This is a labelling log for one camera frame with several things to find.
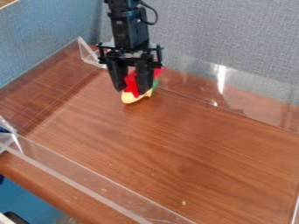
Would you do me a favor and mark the black cable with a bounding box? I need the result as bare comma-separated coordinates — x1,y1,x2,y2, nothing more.
138,0,158,26

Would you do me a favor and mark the black object bottom left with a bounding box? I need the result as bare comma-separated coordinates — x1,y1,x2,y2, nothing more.
4,212,29,224

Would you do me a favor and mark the red plastic block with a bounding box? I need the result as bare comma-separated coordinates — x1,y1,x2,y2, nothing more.
124,68,164,98

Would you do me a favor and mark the clear acrylic corner bracket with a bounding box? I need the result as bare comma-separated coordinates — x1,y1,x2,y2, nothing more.
77,37,106,69

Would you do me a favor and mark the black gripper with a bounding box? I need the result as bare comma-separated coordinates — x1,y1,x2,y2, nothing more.
96,41,164,95

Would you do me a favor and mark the clear acrylic wall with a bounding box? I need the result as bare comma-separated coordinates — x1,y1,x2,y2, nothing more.
8,136,196,224
76,34,299,136

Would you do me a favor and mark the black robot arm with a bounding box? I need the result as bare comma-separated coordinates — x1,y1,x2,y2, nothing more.
97,0,164,95

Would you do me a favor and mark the clear acrylic left bracket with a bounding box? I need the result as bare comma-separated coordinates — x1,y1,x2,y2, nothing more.
0,116,24,154

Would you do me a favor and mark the yellow green toy corn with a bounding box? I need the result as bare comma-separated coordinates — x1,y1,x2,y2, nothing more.
121,77,158,104

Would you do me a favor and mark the clear acrylic back wall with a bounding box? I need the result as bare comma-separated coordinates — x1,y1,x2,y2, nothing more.
76,34,299,136

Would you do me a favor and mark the clear acrylic front wall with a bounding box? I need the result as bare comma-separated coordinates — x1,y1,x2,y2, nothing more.
8,136,196,224

